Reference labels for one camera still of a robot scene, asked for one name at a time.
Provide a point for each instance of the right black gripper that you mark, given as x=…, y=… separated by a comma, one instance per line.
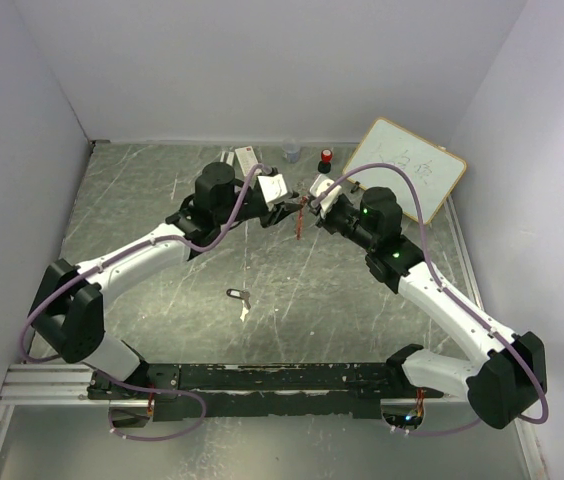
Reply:
x=324, y=223

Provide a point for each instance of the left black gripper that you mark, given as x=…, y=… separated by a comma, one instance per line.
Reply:
x=273, y=217

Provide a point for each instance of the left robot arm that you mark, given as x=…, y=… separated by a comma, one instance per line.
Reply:
x=69, y=306

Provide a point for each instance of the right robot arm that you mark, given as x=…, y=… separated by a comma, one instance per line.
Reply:
x=503, y=373

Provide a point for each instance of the red black stamp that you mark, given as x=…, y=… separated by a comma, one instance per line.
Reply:
x=324, y=164

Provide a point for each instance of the clear paperclip jar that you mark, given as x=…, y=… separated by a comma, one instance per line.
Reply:
x=291, y=150

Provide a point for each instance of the white staples box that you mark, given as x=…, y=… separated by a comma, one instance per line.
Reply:
x=248, y=161

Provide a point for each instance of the black key tag with key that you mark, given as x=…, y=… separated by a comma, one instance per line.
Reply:
x=242, y=295

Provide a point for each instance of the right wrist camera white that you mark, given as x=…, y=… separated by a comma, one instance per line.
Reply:
x=323, y=194

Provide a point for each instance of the small whiteboard wood frame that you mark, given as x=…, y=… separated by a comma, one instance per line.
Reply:
x=433, y=171

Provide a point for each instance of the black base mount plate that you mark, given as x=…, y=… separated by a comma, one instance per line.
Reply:
x=354, y=389

